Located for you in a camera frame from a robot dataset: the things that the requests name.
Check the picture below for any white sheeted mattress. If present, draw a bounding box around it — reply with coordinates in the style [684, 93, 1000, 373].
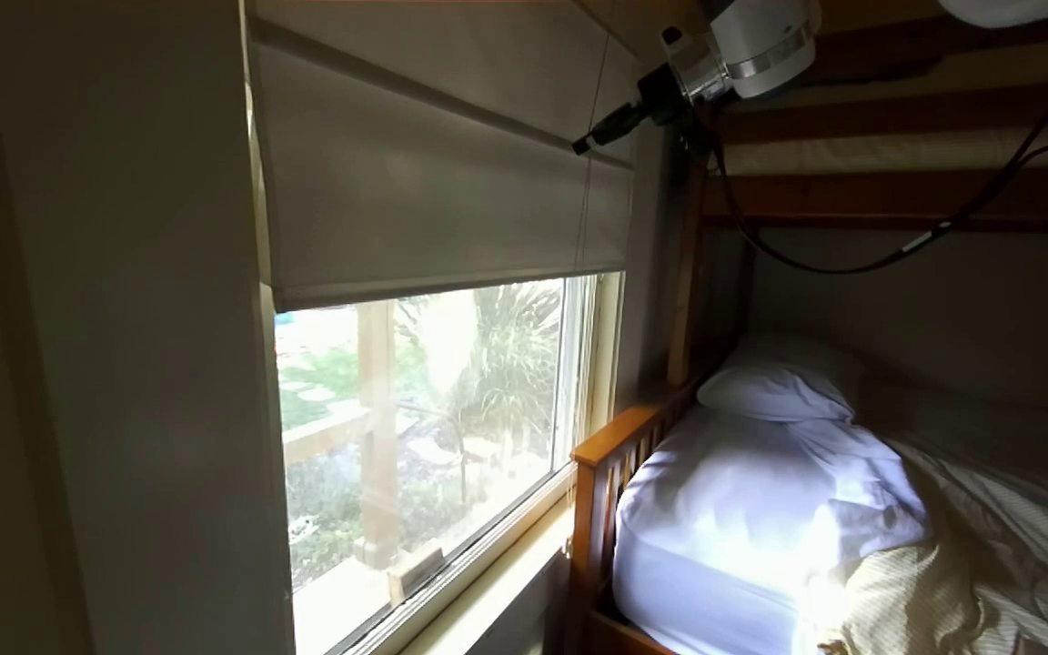
[612, 406, 936, 655]

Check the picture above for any white pillow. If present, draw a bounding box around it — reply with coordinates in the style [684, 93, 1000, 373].
[693, 333, 873, 431]

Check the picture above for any window sash latch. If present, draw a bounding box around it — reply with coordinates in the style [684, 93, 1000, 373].
[380, 543, 447, 605]

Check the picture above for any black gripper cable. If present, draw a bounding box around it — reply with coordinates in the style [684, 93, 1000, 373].
[699, 42, 1048, 282]

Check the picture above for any wooden bunk bed frame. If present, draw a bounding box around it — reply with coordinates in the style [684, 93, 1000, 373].
[661, 0, 1048, 395]

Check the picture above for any beige roman shade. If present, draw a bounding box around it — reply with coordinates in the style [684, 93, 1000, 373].
[245, 0, 644, 313]

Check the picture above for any wooden bed headboard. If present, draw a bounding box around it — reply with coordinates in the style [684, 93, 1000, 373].
[566, 383, 699, 655]

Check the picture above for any white framed window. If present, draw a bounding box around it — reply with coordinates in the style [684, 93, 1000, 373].
[264, 270, 627, 655]

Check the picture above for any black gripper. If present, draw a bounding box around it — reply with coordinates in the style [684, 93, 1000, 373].
[566, 60, 721, 158]

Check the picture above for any cream blanket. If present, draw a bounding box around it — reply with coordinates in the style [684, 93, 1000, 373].
[806, 447, 1048, 655]

